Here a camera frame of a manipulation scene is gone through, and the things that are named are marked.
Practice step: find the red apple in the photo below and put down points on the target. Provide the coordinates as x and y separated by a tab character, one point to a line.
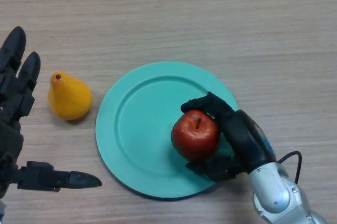
194	139

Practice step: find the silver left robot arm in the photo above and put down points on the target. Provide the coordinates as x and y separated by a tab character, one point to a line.
2	208

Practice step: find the green round plate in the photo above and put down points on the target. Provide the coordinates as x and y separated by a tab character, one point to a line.
142	129

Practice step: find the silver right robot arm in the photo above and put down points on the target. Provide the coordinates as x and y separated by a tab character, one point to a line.
276	192

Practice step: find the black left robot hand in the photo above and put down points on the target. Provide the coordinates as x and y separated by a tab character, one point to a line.
10	102

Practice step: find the yellow pear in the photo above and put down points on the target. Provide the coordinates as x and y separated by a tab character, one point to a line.
69	100

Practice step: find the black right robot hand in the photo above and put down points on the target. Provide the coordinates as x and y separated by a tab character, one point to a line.
242	139

